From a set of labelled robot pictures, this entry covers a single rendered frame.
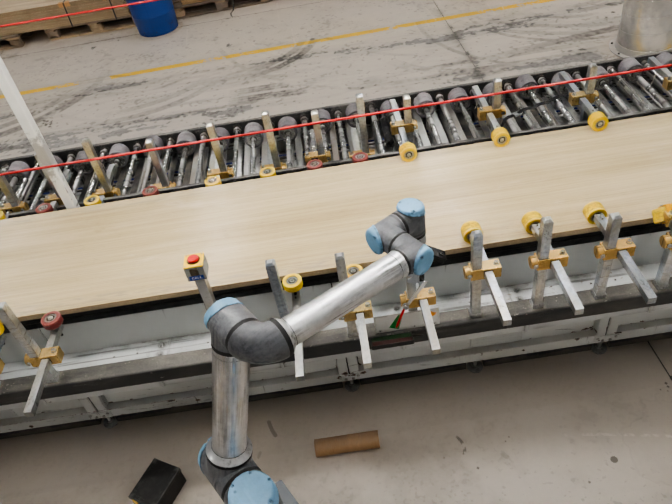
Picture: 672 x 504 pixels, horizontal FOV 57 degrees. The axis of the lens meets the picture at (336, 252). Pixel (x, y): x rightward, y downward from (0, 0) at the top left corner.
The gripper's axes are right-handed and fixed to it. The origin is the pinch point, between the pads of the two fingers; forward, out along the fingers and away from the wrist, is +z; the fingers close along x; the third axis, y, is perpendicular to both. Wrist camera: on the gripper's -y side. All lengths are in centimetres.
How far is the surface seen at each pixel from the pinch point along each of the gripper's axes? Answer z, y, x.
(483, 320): 31.5, -24.7, -3.6
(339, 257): -12.2, 27.9, -6.6
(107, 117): 103, 226, -367
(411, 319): 25.8, 3.9, -5.1
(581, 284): 39, -72, -21
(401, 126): 5, -12, -114
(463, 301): 39.2, -21.2, -22.0
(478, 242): -9.5, -22.2, -5.9
